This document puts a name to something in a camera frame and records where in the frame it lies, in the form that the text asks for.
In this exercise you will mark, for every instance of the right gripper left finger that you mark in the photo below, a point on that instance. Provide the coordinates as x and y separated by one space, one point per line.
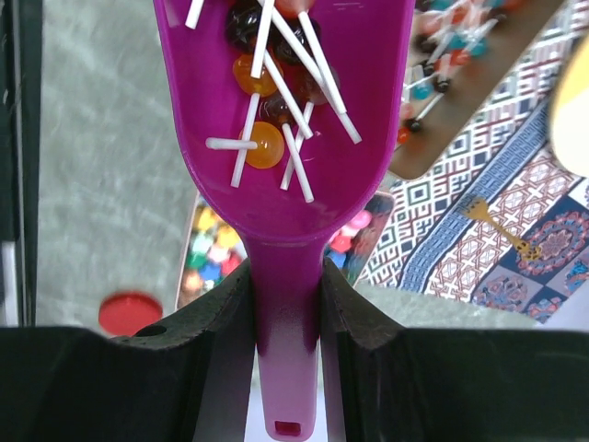
184 378

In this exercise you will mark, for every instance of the cream and orange plate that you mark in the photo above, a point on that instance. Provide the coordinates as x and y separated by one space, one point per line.
568 113

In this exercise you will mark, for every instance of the red jar lid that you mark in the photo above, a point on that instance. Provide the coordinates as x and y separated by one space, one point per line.
124 313

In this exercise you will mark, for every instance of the gold fork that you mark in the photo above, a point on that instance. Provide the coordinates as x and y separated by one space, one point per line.
477 209

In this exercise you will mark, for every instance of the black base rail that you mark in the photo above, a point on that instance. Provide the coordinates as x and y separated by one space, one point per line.
21 66

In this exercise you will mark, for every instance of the tin of pastel star candies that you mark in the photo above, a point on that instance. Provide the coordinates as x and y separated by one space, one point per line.
214 250

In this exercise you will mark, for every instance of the purple plastic scoop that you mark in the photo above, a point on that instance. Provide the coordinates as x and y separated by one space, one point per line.
284 235

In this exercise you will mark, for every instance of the tin of lollipops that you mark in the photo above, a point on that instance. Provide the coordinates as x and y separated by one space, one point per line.
470 86

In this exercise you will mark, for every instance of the patterned placemat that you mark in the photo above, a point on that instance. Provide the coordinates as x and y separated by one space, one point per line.
504 156

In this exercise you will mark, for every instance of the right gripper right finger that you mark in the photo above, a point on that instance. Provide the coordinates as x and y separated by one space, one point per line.
386 382

